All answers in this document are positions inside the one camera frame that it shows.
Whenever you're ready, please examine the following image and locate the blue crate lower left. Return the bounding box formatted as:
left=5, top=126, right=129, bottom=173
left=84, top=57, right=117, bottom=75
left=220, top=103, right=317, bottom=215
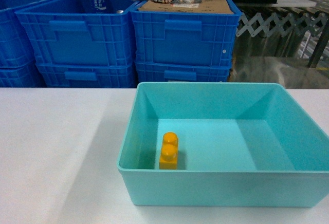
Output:
left=1, top=62, right=46, bottom=88

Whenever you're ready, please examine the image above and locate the brown cardboard sheet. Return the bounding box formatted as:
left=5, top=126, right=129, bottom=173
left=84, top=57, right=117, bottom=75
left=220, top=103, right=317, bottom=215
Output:
left=138, top=0, right=233, bottom=14

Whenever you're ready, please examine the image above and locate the yellow toy block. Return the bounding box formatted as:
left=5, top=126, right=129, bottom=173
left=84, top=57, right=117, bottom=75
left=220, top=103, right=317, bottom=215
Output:
left=159, top=132, right=179, bottom=170

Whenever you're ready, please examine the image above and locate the blue crate upper middle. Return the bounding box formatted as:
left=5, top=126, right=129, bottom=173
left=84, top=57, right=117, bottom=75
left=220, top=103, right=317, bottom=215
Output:
left=15, top=0, right=136, bottom=67

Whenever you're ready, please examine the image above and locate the white foam board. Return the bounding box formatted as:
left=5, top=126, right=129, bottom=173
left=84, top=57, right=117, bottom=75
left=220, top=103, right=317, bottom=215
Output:
left=273, top=0, right=317, bottom=7

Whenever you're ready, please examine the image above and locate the grey expandable conveyor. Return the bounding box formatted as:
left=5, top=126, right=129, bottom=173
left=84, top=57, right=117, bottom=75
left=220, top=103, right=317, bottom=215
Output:
left=236, top=12, right=328, bottom=38

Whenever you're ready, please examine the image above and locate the blue crate upper right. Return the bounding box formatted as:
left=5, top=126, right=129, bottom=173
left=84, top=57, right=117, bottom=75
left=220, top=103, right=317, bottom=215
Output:
left=131, top=0, right=242, bottom=68

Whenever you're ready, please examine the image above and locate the blue crate upper left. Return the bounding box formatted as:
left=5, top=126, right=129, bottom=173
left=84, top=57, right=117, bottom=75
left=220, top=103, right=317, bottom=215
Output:
left=1, top=0, right=51, bottom=68

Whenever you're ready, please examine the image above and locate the blue crate lower right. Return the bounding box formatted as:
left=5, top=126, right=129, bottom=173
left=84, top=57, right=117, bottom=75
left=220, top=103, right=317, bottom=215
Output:
left=135, top=62, right=231, bottom=82

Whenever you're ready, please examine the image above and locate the clear water bottle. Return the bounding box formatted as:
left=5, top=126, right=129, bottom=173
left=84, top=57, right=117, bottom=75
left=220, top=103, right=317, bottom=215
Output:
left=90, top=0, right=108, bottom=14

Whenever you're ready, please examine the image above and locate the blue crate lower middle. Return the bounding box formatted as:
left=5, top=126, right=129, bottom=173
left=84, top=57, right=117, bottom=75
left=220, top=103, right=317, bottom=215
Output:
left=36, top=64, right=137, bottom=88

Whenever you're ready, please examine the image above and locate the light teal plastic box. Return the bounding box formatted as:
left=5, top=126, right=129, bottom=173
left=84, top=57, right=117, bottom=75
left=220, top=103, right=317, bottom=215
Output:
left=117, top=82, right=328, bottom=208

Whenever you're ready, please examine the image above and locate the blue crate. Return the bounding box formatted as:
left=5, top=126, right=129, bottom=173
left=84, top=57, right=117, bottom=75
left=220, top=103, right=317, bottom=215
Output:
left=1, top=62, right=46, bottom=88
left=1, top=0, right=51, bottom=68
left=135, top=62, right=231, bottom=82
left=131, top=0, right=242, bottom=68
left=15, top=0, right=136, bottom=67
left=36, top=64, right=137, bottom=88

